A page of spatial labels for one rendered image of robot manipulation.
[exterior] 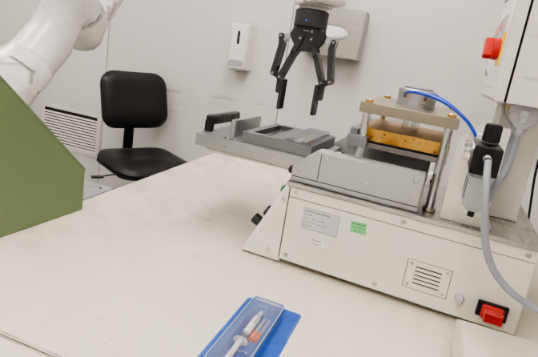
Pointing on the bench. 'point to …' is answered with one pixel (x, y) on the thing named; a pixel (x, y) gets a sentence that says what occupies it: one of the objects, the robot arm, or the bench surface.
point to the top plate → (417, 108)
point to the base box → (396, 256)
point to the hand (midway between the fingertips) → (298, 100)
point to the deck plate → (523, 239)
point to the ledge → (488, 342)
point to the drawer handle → (219, 119)
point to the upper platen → (404, 139)
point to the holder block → (270, 135)
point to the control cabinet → (507, 100)
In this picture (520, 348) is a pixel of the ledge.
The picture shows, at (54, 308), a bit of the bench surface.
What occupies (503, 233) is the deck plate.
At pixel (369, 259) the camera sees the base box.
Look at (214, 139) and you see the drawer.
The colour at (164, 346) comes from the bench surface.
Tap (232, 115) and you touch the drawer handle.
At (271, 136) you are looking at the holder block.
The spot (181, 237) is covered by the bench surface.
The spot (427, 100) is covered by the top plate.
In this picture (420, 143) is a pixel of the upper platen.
